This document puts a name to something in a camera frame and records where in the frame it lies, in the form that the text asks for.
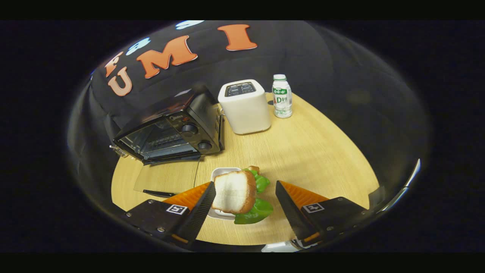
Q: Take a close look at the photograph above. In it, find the small white plate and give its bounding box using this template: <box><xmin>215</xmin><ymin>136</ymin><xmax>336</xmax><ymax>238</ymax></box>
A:
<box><xmin>208</xmin><ymin>167</ymin><xmax>243</xmax><ymax>221</ymax></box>

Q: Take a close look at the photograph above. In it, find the black toaster oven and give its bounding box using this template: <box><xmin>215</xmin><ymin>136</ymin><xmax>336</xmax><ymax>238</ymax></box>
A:
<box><xmin>111</xmin><ymin>85</ymin><xmax>225</xmax><ymax>198</ymax></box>

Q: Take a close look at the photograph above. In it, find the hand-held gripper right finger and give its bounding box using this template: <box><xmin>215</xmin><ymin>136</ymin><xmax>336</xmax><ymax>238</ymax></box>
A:
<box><xmin>275</xmin><ymin>180</ymin><xmax>375</xmax><ymax>247</ymax></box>

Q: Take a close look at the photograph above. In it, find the small white drink bottle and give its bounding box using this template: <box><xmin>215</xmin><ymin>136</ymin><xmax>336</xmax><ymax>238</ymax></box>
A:
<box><xmin>272</xmin><ymin>74</ymin><xmax>293</xmax><ymax>119</ymax></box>

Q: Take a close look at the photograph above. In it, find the white pop-up toaster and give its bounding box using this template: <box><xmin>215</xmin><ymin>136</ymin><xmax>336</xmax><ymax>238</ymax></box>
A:
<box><xmin>217</xmin><ymin>79</ymin><xmax>272</xmax><ymax>135</ymax></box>

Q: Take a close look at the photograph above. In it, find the toast and lettuce sandwich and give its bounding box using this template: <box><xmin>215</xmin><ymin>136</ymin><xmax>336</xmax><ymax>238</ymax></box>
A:
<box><xmin>211</xmin><ymin>166</ymin><xmax>274</xmax><ymax>225</ymax></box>

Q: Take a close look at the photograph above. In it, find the black backdrop cloth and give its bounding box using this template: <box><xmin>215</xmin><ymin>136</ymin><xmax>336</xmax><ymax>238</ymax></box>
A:
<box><xmin>67</xmin><ymin>20</ymin><xmax>430</xmax><ymax>213</ymax></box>

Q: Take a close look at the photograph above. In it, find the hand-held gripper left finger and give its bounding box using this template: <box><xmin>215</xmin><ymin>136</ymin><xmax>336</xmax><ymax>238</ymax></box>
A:
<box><xmin>122</xmin><ymin>181</ymin><xmax>217</xmax><ymax>245</ymax></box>

